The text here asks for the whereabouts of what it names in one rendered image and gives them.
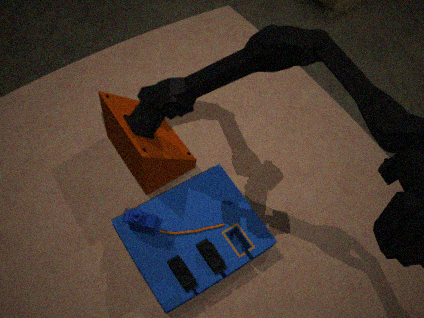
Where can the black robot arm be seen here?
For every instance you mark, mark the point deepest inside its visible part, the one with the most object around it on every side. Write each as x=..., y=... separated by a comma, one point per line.
x=276, y=48

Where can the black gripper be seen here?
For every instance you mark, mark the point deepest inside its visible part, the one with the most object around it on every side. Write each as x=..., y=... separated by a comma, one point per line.
x=400, y=227

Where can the blue flat panel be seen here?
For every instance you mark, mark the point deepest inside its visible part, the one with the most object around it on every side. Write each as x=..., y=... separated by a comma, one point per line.
x=180, y=267

